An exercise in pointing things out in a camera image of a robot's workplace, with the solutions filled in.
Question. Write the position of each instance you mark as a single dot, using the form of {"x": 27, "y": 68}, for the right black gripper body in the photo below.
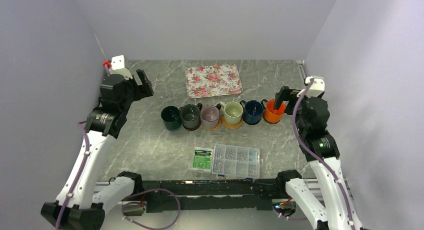
{"x": 300, "y": 122}

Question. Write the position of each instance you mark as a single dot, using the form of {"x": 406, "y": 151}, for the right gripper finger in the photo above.
{"x": 290, "y": 97}
{"x": 281, "y": 96}

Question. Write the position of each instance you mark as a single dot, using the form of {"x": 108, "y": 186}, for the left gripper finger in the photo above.
{"x": 135, "y": 90}
{"x": 146, "y": 88}

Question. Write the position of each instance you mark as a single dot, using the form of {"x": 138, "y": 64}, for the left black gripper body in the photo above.
{"x": 126, "y": 102}

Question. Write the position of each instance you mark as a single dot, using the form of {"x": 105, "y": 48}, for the orange mug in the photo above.
{"x": 270, "y": 114}

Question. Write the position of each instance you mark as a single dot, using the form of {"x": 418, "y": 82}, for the navy blue mug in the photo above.
{"x": 252, "y": 111}

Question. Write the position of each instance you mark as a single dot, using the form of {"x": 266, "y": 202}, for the dark green mug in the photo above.
{"x": 171, "y": 117}

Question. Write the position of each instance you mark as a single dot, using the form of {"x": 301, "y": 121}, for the cream mug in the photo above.
{"x": 232, "y": 112}

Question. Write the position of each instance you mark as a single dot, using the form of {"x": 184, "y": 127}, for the grey mug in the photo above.
{"x": 190, "y": 114}

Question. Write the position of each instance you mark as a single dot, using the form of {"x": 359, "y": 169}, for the dark wood coaster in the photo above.
{"x": 194, "y": 128}

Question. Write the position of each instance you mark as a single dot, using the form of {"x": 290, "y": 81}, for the lilac mug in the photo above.
{"x": 209, "y": 115}

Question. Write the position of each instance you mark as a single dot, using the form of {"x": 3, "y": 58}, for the blue smiley coaster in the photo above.
{"x": 173, "y": 129}

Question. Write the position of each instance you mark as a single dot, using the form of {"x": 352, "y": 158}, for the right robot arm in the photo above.
{"x": 337, "y": 211}

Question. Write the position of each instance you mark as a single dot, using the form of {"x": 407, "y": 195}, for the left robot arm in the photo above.
{"x": 89, "y": 165}

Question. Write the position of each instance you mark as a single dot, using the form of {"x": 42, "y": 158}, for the floral tray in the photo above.
{"x": 213, "y": 80}

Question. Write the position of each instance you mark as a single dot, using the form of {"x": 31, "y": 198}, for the clear plastic screw organizer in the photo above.
{"x": 236, "y": 161}

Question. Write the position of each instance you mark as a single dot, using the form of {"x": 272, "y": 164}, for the green label small box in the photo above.
{"x": 202, "y": 160}

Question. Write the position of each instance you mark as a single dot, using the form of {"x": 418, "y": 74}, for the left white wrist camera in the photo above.
{"x": 118, "y": 65}

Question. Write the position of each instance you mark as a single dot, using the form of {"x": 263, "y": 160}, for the right side aluminium rail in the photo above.
{"x": 301, "y": 69}

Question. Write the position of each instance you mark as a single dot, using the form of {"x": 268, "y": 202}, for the aluminium frame rail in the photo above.
{"x": 81, "y": 208}

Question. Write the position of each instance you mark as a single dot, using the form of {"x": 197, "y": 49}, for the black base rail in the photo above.
{"x": 160, "y": 196}

